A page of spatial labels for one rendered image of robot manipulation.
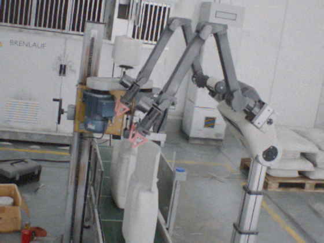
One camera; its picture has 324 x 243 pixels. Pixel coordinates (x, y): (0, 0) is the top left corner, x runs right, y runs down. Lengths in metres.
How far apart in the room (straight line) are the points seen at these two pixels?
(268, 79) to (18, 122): 4.19
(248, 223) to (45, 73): 3.65
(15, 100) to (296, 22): 4.75
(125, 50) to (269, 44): 5.19
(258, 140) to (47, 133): 3.87
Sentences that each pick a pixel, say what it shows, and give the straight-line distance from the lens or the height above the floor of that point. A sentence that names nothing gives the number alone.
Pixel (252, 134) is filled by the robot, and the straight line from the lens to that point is 2.39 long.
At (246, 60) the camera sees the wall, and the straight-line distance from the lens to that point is 7.58.
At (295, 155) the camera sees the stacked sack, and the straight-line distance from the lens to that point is 5.67.
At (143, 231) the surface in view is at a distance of 2.82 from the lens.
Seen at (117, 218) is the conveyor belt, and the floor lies 0.38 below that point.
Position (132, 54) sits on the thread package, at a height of 1.60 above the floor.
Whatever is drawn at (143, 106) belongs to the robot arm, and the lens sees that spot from 2.03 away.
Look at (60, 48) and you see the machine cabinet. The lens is 5.66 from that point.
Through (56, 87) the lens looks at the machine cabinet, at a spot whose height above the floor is 0.80.
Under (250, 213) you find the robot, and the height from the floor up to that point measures 0.80.
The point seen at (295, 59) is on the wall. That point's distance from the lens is 7.99.
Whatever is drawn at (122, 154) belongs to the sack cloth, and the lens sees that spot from 3.38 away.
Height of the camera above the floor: 1.87
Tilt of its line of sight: 11 degrees down
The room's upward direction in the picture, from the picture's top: 9 degrees clockwise
